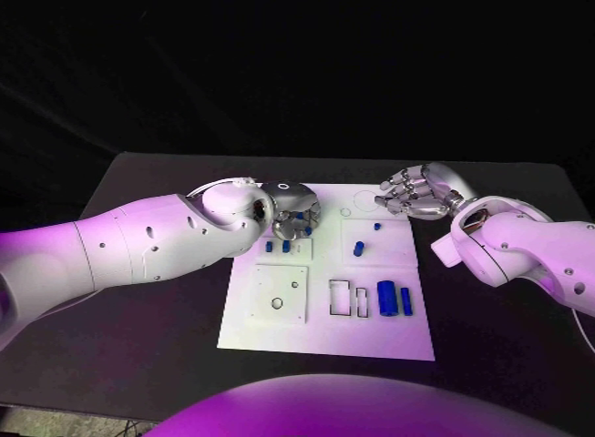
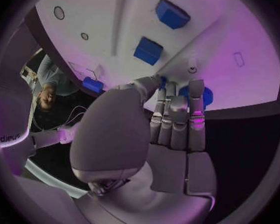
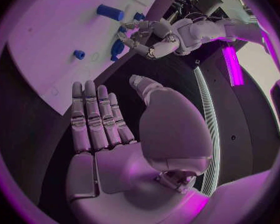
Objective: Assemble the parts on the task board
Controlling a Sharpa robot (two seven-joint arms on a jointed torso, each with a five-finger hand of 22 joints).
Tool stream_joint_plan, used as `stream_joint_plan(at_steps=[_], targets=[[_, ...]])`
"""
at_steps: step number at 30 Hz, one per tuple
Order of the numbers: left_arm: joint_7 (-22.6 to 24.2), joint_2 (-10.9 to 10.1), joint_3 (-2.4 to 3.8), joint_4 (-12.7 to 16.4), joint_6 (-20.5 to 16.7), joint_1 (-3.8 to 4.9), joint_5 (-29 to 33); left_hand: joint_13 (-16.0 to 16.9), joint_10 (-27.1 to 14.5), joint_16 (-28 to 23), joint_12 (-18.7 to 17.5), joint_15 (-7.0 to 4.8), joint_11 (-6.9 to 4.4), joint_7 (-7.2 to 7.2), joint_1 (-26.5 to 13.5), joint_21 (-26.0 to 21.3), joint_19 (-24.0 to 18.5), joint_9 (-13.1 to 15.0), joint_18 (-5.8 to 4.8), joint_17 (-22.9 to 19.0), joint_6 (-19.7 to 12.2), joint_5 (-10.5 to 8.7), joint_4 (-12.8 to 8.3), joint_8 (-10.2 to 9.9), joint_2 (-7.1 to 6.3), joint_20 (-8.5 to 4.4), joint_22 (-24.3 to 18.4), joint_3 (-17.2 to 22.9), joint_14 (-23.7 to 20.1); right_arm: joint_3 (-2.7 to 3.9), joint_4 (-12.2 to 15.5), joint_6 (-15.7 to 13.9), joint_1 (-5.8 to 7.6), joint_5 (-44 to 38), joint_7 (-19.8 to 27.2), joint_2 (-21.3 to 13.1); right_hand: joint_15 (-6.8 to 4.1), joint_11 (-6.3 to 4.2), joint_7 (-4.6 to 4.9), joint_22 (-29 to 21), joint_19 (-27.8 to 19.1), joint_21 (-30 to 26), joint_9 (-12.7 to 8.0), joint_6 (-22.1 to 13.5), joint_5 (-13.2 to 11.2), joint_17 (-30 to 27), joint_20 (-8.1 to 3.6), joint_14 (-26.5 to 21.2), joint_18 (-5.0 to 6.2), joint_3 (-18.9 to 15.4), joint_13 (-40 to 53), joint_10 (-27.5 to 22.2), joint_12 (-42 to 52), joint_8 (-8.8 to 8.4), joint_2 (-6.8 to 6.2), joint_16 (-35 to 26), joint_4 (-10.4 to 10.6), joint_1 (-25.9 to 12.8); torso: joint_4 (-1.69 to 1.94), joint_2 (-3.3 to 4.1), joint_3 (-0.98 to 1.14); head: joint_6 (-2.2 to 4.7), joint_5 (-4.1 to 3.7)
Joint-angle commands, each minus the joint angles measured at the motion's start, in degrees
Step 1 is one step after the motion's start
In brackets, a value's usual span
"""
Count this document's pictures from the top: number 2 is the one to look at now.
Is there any white task board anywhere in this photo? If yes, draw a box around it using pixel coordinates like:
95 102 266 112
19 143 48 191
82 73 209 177
34 0 280 111

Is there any blue square block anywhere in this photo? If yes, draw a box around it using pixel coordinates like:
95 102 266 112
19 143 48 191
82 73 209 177
133 37 164 66

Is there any blue gear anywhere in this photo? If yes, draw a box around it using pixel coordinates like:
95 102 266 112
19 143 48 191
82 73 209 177
178 86 214 110

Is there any small blue block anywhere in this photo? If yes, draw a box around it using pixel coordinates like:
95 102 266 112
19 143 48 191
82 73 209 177
82 76 105 94

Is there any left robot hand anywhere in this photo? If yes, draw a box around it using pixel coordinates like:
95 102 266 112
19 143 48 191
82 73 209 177
69 74 217 224

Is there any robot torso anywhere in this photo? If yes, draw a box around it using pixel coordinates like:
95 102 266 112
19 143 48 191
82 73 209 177
0 22 90 200

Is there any person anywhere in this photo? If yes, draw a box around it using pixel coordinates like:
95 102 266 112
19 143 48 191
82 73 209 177
34 54 80 113

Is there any white cable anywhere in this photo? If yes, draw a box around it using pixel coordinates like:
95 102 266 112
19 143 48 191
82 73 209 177
32 105 87 131

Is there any large blue block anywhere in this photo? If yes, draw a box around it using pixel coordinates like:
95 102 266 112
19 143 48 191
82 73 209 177
155 0 192 30

